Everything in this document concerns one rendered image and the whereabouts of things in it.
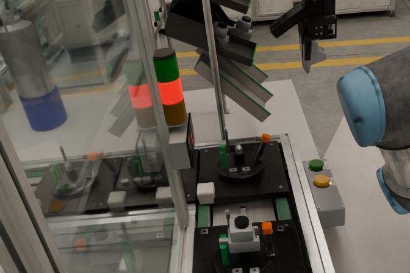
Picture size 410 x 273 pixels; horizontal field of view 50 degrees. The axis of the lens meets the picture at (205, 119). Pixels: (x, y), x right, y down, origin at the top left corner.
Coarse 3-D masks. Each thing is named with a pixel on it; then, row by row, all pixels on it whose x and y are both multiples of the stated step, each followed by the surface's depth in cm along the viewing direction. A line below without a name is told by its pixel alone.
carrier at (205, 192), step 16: (224, 128) 124; (240, 144) 134; (256, 144) 132; (272, 144) 131; (208, 160) 129; (224, 160) 120; (240, 160) 121; (256, 160) 121; (272, 160) 125; (208, 176) 122; (224, 176) 119; (240, 176) 117; (256, 176) 118; (272, 176) 119; (208, 192) 113; (224, 192) 116; (240, 192) 115; (256, 192) 114; (272, 192) 113; (288, 192) 113
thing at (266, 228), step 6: (264, 222) 89; (270, 222) 89; (264, 228) 88; (270, 228) 88; (258, 234) 89; (264, 234) 89; (270, 234) 89; (270, 240) 90; (270, 246) 91; (270, 252) 92
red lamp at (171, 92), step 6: (180, 78) 89; (162, 84) 87; (168, 84) 87; (174, 84) 87; (180, 84) 89; (162, 90) 88; (168, 90) 87; (174, 90) 88; (180, 90) 89; (162, 96) 89; (168, 96) 88; (174, 96) 88; (180, 96) 89; (162, 102) 90; (168, 102) 89; (174, 102) 89
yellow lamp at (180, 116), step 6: (180, 102) 90; (168, 108) 90; (174, 108) 90; (180, 108) 90; (168, 114) 90; (174, 114) 90; (180, 114) 91; (186, 114) 93; (168, 120) 91; (174, 120) 91; (180, 120) 91
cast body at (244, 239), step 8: (240, 216) 89; (248, 216) 90; (232, 224) 89; (240, 224) 87; (248, 224) 88; (232, 232) 87; (240, 232) 87; (248, 232) 87; (224, 240) 91; (232, 240) 88; (240, 240) 88; (248, 240) 88; (256, 240) 88; (232, 248) 89; (240, 248) 89; (248, 248) 89; (256, 248) 89
